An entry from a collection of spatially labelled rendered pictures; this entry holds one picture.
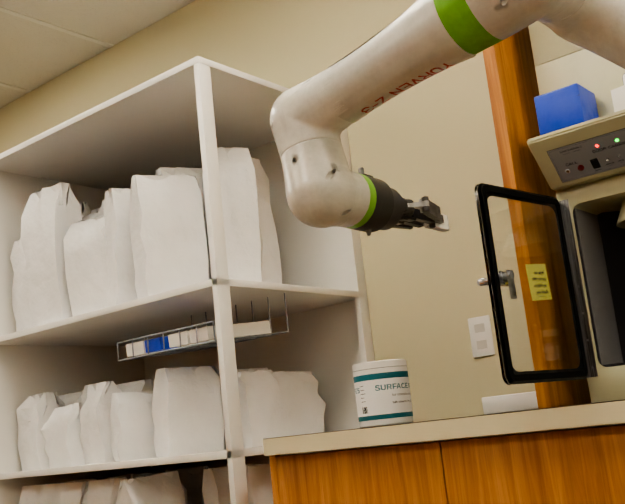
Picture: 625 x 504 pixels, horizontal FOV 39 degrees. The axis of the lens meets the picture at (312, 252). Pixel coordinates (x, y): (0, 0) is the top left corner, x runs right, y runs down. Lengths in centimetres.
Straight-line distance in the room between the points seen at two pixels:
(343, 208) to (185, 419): 127
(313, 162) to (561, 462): 75
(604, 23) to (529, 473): 86
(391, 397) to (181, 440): 68
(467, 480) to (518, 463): 12
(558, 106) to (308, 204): 79
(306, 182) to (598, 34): 46
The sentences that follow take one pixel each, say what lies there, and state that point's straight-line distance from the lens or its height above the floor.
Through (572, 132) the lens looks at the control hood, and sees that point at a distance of 193.
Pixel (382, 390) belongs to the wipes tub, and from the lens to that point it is 206.
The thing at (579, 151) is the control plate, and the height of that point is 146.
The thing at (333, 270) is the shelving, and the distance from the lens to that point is 288.
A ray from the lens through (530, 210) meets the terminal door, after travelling 191.
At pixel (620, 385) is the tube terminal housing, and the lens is 197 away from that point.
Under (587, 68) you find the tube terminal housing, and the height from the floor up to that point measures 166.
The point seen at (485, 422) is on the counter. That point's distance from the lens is 176.
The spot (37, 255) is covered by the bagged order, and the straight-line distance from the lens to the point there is 299.
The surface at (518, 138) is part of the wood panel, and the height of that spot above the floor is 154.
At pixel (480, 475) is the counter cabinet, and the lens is 181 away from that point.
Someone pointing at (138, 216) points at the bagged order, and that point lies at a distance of 258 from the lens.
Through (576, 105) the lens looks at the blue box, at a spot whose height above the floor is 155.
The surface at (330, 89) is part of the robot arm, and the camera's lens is 134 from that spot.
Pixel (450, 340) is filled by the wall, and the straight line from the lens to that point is 264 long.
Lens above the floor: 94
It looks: 12 degrees up
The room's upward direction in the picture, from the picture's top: 6 degrees counter-clockwise
